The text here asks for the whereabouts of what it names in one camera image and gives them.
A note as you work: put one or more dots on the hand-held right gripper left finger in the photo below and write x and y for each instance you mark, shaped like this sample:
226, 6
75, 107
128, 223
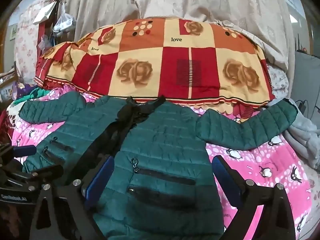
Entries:
98, 180

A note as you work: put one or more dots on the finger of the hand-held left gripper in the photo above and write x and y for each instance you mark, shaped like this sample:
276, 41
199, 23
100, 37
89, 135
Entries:
25, 151
47, 172

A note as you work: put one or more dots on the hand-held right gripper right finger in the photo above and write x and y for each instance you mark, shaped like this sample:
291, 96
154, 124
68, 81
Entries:
222, 173

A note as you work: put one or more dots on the green quilted jacket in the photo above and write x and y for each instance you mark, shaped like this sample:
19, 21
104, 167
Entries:
162, 140

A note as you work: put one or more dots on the pile of colourful clothes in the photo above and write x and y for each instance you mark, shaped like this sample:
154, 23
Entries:
22, 92

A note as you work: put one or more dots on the pink penguin bedsheet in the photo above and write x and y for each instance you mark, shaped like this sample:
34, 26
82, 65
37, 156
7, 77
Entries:
270, 170

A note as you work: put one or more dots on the grey cloth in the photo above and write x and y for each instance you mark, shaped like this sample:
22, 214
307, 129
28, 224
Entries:
301, 136

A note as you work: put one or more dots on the pink floral cloth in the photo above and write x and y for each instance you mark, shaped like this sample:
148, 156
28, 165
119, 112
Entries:
25, 45

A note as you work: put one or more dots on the white floral sheet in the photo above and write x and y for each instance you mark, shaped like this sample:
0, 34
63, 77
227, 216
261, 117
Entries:
278, 78

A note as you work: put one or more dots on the red checked rose blanket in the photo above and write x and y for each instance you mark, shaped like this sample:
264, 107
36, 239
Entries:
150, 65

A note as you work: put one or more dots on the dark grey panel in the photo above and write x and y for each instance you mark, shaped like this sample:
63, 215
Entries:
307, 75

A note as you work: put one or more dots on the white plastic bag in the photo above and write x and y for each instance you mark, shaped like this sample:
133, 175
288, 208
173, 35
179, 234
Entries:
62, 23

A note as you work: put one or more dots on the white box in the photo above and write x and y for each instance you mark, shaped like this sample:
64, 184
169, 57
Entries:
46, 13

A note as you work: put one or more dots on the dark coat rack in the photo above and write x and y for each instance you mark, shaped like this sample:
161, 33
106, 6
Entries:
59, 0

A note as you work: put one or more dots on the small wall picture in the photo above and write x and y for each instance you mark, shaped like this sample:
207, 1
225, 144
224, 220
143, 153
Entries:
13, 32

